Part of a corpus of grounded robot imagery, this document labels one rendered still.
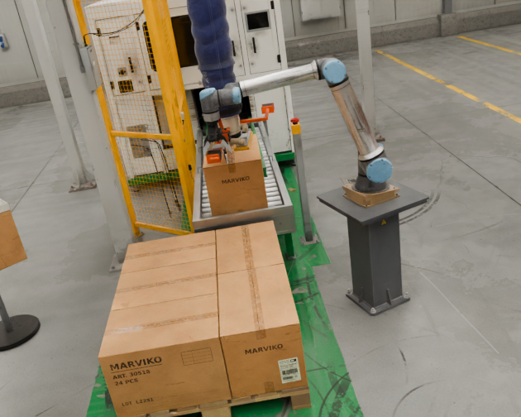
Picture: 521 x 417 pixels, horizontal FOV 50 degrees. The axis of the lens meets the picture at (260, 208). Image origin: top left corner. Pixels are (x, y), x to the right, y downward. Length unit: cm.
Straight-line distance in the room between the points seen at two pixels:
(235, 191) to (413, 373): 164
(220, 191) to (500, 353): 200
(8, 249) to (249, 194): 159
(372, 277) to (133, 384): 159
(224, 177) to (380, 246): 114
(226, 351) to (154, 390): 43
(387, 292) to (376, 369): 62
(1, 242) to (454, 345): 282
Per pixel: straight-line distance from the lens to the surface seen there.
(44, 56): 663
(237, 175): 383
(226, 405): 310
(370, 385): 326
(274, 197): 418
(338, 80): 307
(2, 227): 386
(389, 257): 366
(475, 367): 339
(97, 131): 446
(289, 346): 289
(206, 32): 351
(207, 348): 286
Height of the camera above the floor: 221
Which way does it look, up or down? 24 degrees down
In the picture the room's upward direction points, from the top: 9 degrees counter-clockwise
